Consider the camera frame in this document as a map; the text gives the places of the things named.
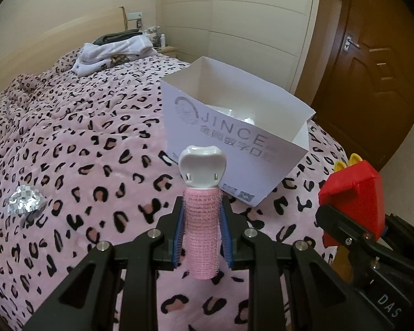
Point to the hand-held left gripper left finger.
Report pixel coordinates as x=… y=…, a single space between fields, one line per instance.
x=179 y=238

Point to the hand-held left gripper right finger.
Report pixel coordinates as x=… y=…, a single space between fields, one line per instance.
x=226 y=244

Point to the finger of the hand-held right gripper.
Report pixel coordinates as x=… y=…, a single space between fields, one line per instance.
x=341 y=229
x=403 y=244

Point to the pink hair roller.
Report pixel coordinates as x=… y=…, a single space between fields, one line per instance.
x=202 y=220

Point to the red house-shaped toy box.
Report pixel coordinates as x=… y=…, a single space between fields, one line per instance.
x=355 y=189

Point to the white paper box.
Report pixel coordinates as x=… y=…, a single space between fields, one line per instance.
x=214 y=134

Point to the pink leopard print blanket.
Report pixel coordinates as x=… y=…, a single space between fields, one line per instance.
x=89 y=138

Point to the brown wooden door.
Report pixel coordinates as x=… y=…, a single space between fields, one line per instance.
x=376 y=86

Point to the crumpled silver foil wrapper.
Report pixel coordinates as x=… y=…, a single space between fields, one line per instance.
x=26 y=201

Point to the light wooden nightstand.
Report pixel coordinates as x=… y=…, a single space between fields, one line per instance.
x=167 y=51

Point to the pile of white clothes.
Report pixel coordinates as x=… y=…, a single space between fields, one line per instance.
x=107 y=53

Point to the small white bottle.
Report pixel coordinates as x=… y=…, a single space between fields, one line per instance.
x=163 y=39

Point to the dark folded garment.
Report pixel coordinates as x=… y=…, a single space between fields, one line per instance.
x=117 y=36

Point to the light wooden headboard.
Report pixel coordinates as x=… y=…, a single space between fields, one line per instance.
x=48 y=41

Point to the wall socket panel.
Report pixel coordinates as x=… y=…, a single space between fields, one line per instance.
x=134 y=19

